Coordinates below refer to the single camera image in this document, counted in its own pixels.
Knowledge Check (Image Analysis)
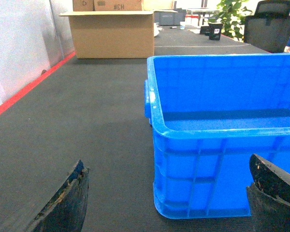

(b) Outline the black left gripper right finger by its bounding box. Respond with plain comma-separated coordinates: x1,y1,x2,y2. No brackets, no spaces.
246,154,290,232

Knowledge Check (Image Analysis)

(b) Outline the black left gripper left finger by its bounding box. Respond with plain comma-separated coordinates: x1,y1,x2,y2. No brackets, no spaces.
26,160,89,232

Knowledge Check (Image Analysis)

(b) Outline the large blue plastic crate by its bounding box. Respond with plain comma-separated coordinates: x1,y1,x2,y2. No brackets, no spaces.
144,53,290,219

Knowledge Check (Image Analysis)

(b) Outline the open brown cardboard box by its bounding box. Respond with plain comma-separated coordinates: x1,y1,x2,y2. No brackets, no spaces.
60,11,154,59

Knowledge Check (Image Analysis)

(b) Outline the cardboard box with recycle symbol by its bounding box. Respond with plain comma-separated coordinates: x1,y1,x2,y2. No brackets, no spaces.
72,0,94,12

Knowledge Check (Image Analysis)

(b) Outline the cardboard box marked H3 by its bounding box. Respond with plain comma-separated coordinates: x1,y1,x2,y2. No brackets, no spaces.
94,0,144,11

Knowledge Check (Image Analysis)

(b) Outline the dark grey table mat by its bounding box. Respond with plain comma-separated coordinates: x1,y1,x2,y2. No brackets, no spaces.
0,24,271,232

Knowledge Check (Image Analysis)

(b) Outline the black mesh office chair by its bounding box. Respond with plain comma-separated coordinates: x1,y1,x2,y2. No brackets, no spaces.
244,0,290,53

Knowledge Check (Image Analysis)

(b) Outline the black device with label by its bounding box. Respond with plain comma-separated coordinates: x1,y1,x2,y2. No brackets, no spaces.
200,22,223,41

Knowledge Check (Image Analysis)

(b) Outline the green potted plant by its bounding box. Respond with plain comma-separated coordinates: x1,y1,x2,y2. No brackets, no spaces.
217,0,253,42

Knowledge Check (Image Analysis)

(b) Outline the grey plastic bin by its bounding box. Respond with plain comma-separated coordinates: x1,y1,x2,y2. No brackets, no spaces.
154,9,186,26

